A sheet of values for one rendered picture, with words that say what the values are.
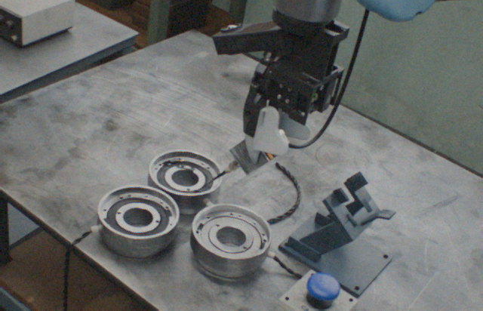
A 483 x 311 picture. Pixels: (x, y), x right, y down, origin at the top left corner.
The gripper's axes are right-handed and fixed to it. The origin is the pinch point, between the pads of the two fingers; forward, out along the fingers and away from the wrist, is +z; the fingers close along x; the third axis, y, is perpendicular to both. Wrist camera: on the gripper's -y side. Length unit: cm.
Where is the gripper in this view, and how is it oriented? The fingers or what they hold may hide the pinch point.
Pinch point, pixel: (259, 146)
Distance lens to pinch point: 92.6
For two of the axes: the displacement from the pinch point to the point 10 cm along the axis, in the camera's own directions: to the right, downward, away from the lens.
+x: 5.9, -3.9, 7.1
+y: 7.9, 4.5, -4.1
